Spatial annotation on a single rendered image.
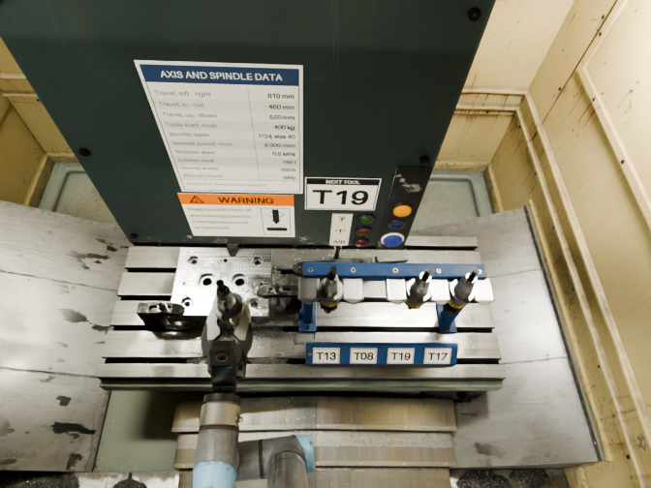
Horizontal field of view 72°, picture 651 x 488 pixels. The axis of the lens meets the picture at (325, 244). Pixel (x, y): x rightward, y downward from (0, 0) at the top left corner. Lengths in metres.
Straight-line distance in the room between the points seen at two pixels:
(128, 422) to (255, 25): 1.47
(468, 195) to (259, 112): 1.78
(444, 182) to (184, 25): 1.87
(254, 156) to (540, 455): 1.30
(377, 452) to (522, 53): 1.44
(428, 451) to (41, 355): 1.30
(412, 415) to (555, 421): 0.43
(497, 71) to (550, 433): 1.25
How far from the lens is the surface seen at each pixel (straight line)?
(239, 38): 0.46
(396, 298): 1.14
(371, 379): 1.40
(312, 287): 1.13
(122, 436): 1.73
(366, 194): 0.61
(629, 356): 1.45
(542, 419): 1.62
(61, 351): 1.80
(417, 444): 1.56
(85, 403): 1.76
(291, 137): 0.53
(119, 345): 1.51
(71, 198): 2.30
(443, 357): 1.42
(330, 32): 0.45
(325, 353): 1.35
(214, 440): 0.91
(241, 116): 0.51
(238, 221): 0.67
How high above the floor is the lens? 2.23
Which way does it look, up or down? 59 degrees down
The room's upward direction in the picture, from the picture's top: 5 degrees clockwise
